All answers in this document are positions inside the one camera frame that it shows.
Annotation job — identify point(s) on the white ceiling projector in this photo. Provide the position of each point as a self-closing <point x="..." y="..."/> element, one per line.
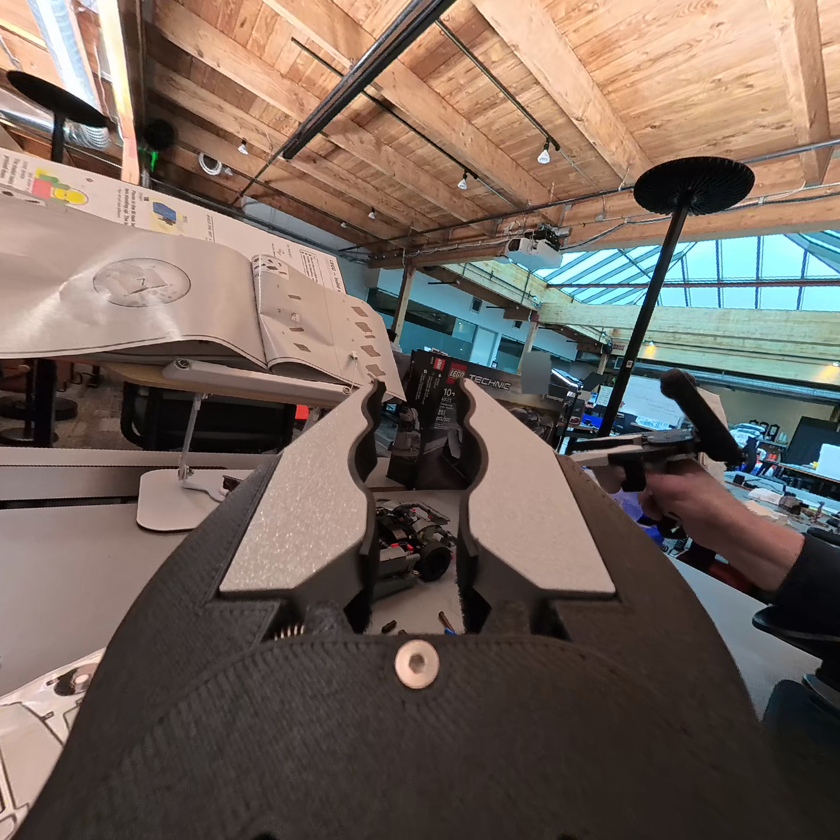
<point x="525" y="246"/>

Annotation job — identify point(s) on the person's right forearm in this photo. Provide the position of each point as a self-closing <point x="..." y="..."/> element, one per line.
<point x="768" y="551"/>

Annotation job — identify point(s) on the black lego set box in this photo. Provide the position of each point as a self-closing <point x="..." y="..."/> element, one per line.
<point x="426" y="459"/>

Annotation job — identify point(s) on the grey lego car model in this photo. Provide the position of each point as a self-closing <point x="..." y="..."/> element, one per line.
<point x="407" y="544"/>

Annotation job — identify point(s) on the black perforated panel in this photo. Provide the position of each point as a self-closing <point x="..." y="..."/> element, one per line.
<point x="807" y="754"/>

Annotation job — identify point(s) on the black floor lamp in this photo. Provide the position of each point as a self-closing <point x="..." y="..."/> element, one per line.
<point x="52" y="98"/>
<point x="695" y="187"/>

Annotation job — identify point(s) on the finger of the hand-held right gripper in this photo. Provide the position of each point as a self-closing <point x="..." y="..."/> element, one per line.
<point x="604" y="459"/>

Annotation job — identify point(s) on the person's right hand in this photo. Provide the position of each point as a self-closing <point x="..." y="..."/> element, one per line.
<point x="682" y="505"/>

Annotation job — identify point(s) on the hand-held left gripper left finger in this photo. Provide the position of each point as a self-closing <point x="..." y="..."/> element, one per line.
<point x="295" y="525"/>

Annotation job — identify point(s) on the open instruction booklet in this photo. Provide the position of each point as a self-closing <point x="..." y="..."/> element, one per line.
<point x="131" y="315"/>

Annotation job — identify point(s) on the black ceiling track rail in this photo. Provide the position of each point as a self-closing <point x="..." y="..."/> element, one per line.
<point x="367" y="72"/>

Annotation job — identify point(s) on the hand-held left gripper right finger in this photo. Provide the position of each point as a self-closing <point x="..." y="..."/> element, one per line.
<point x="538" y="525"/>

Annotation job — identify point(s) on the brown lego axle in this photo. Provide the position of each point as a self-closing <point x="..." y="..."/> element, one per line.
<point x="447" y="620"/>

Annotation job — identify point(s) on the white printed sheet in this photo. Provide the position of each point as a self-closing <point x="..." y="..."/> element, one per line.
<point x="33" y="722"/>

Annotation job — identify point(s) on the silver air duct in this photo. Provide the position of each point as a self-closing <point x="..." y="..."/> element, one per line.
<point x="85" y="134"/>

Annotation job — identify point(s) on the white metal book stand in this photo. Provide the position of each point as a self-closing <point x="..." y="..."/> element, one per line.
<point x="170" y="499"/>

